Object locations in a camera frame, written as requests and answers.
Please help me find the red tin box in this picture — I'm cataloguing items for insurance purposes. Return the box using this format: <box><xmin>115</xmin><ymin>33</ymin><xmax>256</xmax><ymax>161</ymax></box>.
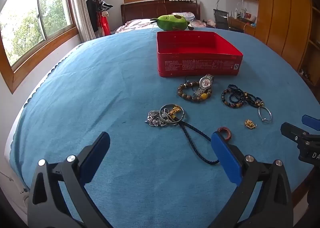
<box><xmin>156</xmin><ymin>31</ymin><xmax>243</xmax><ymax>78</ymax></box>

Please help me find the silver wristwatch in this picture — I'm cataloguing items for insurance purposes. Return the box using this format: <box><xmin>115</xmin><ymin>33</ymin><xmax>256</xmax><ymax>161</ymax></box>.
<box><xmin>193</xmin><ymin>74</ymin><xmax>215</xmax><ymax>97</ymax></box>

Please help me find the coat rack with clothes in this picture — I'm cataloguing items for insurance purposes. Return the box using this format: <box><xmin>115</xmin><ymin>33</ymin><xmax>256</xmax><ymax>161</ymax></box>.
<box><xmin>86</xmin><ymin>0</ymin><xmax>114</xmax><ymax>39</ymax></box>

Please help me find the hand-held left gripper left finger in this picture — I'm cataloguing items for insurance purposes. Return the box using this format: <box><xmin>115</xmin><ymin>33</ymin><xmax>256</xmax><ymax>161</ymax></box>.
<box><xmin>27</xmin><ymin>132</ymin><xmax>113</xmax><ymax>228</ymax></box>

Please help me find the dark bead bracelet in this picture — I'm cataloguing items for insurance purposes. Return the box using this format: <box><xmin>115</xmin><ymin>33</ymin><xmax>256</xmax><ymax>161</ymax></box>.
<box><xmin>221</xmin><ymin>89</ymin><xmax>247</xmax><ymax>109</ymax></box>

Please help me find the wooden desk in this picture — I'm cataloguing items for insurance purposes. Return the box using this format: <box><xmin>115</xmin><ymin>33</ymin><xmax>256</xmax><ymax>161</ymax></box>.
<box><xmin>229</xmin><ymin>17</ymin><xmax>257</xmax><ymax>37</ymax></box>

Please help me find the green avocado plush toy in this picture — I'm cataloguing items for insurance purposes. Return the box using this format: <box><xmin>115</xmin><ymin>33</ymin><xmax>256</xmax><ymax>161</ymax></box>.
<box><xmin>150</xmin><ymin>14</ymin><xmax>194</xmax><ymax>31</ymax></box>

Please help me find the brown bead bracelet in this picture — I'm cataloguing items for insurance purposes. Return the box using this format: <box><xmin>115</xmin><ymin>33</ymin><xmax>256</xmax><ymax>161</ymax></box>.
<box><xmin>177</xmin><ymin>81</ymin><xmax>213</xmax><ymax>103</ymax></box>

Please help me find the black office chair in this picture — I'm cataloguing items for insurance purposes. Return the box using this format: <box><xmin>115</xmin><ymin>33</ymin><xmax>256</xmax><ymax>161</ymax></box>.
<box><xmin>213</xmin><ymin>9</ymin><xmax>229</xmax><ymax>30</ymax></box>

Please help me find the silver rhinestone chain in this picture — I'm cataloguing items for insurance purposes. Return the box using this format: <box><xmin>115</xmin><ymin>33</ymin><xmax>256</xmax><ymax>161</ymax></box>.
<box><xmin>145</xmin><ymin>109</ymin><xmax>170</xmax><ymax>128</ymax></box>

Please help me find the wooden wardrobe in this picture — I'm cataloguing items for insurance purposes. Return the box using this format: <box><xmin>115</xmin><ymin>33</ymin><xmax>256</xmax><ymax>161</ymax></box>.
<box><xmin>254</xmin><ymin>0</ymin><xmax>313</xmax><ymax>71</ymax></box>

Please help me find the large wooden frame window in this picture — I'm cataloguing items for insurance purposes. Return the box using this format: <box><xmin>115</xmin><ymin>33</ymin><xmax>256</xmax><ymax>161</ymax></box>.
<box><xmin>0</xmin><ymin>0</ymin><xmax>78</xmax><ymax>94</ymax></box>

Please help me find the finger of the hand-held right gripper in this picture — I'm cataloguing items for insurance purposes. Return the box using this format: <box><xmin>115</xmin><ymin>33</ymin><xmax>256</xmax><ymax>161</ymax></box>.
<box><xmin>302</xmin><ymin>115</ymin><xmax>320</xmax><ymax>132</ymax></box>
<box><xmin>280</xmin><ymin>122</ymin><xmax>311</xmax><ymax>144</ymax></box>

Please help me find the dark blue braided cord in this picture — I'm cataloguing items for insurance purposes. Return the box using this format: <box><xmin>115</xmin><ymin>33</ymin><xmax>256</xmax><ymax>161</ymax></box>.
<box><xmin>167</xmin><ymin>107</ymin><xmax>220</xmax><ymax>165</ymax></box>

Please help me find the blue blanket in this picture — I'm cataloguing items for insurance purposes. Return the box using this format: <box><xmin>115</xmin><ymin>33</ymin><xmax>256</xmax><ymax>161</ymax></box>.
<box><xmin>9</xmin><ymin>27</ymin><xmax>320</xmax><ymax>228</ymax></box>

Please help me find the plain beige curtain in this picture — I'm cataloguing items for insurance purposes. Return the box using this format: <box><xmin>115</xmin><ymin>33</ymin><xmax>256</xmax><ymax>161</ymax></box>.
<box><xmin>68</xmin><ymin>0</ymin><xmax>97</xmax><ymax>42</ymax></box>

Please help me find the dark blue bead necklace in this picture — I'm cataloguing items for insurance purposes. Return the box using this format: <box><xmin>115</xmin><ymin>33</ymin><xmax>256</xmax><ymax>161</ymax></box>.
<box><xmin>228</xmin><ymin>84</ymin><xmax>265</xmax><ymax>109</ymax></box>

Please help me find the dark wooden headboard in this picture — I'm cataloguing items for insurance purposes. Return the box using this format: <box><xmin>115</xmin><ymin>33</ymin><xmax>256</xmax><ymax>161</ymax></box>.
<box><xmin>120</xmin><ymin>0</ymin><xmax>201</xmax><ymax>25</ymax></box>

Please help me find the folded patterned pillow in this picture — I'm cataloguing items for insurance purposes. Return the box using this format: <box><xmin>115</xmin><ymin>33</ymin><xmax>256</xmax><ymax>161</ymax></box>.
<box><xmin>172</xmin><ymin>12</ymin><xmax>195</xmax><ymax>22</ymax></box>

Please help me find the small red ring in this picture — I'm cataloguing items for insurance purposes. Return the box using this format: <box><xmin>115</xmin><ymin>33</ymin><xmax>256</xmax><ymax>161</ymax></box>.
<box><xmin>217</xmin><ymin>127</ymin><xmax>232</xmax><ymax>141</ymax></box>

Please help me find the pink floral quilt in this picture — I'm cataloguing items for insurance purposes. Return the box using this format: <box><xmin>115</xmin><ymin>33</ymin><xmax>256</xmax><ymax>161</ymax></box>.
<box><xmin>115</xmin><ymin>19</ymin><xmax>208</xmax><ymax>34</ymax></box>

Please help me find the silver bangle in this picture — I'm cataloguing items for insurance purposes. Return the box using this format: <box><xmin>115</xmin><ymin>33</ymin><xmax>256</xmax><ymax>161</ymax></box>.
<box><xmin>159</xmin><ymin>104</ymin><xmax>186</xmax><ymax>125</ymax></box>

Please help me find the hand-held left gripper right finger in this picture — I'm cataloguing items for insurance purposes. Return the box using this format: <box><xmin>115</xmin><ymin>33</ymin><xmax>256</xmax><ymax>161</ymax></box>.
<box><xmin>207</xmin><ymin>132</ymin><xmax>293</xmax><ymax>228</ymax></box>

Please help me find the thin silver hoop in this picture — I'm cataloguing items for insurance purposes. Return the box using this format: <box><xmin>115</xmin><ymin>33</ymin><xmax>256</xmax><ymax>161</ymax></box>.
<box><xmin>258</xmin><ymin>106</ymin><xmax>272</xmax><ymax>122</ymax></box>

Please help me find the red hanging bag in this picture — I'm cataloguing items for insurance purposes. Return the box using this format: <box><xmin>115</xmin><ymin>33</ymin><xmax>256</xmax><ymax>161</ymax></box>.
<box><xmin>99</xmin><ymin>15</ymin><xmax>111</xmax><ymax>36</ymax></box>

